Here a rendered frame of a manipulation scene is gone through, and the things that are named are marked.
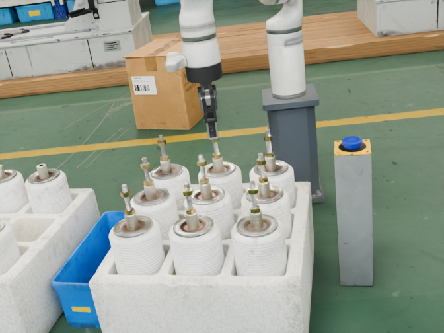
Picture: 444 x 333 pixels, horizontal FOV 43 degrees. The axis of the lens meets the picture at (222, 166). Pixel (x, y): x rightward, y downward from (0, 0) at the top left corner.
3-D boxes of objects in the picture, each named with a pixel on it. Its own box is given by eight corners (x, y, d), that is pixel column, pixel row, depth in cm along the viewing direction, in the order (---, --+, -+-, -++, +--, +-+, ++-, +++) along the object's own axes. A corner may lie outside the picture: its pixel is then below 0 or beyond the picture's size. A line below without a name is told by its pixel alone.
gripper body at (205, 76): (222, 61, 110) (227, 107, 114) (219, 52, 117) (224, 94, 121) (184, 67, 110) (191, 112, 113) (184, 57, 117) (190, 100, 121)
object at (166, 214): (157, 254, 129) (143, 184, 122) (195, 259, 125) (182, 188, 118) (136, 279, 121) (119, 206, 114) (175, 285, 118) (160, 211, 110)
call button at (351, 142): (341, 145, 113) (341, 135, 113) (362, 144, 113) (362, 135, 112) (341, 153, 110) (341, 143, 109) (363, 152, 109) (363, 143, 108)
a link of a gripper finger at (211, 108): (200, 94, 110) (204, 119, 114) (201, 99, 109) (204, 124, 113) (213, 92, 111) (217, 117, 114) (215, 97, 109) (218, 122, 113)
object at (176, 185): (196, 226, 139) (185, 160, 131) (202, 246, 130) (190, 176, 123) (158, 234, 138) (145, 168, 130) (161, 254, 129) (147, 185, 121)
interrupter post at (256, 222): (248, 229, 100) (246, 213, 99) (254, 222, 102) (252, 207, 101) (260, 231, 99) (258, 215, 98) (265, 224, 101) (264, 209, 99)
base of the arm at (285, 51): (271, 90, 155) (265, 28, 148) (304, 86, 154) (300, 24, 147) (272, 101, 147) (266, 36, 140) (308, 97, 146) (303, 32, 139)
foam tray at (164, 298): (162, 246, 145) (150, 185, 138) (314, 246, 137) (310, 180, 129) (108, 356, 111) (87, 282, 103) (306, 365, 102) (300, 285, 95)
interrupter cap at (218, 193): (232, 193, 114) (232, 190, 113) (209, 209, 109) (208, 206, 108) (205, 185, 118) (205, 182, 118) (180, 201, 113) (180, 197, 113)
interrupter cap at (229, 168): (222, 181, 119) (221, 178, 119) (195, 175, 124) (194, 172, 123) (242, 167, 124) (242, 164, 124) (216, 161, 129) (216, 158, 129)
